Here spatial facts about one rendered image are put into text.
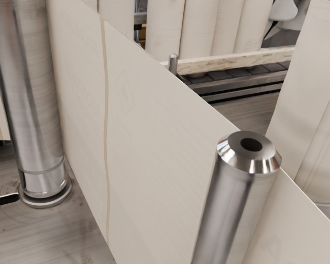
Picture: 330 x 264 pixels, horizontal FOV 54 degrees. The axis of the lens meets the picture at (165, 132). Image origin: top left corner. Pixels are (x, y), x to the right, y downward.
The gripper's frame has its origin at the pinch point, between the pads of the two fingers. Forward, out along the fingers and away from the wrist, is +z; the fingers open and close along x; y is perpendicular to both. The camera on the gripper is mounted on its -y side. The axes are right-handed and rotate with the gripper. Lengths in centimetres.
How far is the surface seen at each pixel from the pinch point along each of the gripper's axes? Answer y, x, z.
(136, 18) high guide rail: -2.6, -20.7, 9.3
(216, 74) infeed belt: 3.2, -6.6, 10.1
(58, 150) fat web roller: 20.8, -33.1, 19.3
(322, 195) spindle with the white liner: 32.0, -17.1, 11.1
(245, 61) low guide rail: 4.7, -4.3, 5.9
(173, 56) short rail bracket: 9.4, -20.1, 10.0
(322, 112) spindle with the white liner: 30.2, -21.9, 5.8
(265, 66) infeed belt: 2.9, 2.5, 4.9
